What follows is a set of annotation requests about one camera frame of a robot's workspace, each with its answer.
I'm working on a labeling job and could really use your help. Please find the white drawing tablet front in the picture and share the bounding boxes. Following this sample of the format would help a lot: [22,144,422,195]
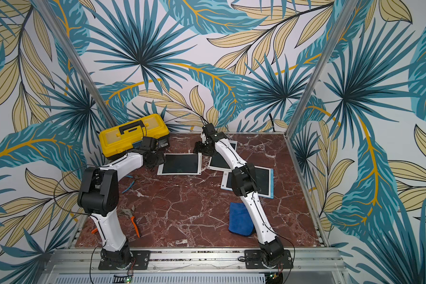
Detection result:
[208,140,238,172]

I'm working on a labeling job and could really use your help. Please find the white drawing tablet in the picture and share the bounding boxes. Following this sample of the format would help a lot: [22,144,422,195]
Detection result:
[208,140,238,172]
[157,153,202,176]

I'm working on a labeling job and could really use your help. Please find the blue microfiber cloth black trim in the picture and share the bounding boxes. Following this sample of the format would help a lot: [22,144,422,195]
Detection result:
[228,202,255,237]

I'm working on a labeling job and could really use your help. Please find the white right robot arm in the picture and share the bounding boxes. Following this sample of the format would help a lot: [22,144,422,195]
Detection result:
[194,123,295,268]

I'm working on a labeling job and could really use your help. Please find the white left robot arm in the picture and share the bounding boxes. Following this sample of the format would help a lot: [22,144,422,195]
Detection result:
[78,135,169,270]

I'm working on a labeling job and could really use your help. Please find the blue framed drawing tablet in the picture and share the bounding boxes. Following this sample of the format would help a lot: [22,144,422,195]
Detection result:
[221,166,274,199]

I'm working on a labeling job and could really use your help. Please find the yellow black toolbox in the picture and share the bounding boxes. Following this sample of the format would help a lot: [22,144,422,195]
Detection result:
[99,114,170,159]

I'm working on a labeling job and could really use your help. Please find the blue handled pliers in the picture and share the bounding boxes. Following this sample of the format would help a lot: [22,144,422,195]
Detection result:
[122,175,137,194]

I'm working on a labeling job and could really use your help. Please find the left aluminium corner post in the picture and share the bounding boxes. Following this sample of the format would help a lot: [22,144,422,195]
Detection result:
[34,0,117,128]

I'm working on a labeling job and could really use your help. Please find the aluminium corner post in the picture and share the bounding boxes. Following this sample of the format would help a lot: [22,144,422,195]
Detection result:
[285,0,358,139]
[34,0,117,128]

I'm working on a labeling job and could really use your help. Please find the orange handled cutter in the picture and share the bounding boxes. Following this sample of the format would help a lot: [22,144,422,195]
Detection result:
[120,205,141,238]

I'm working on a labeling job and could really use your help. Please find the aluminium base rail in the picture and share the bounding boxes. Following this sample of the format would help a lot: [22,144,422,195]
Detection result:
[38,247,352,284]

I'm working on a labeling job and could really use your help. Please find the right aluminium corner post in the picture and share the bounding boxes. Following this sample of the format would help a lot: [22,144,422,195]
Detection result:
[285,0,358,139]

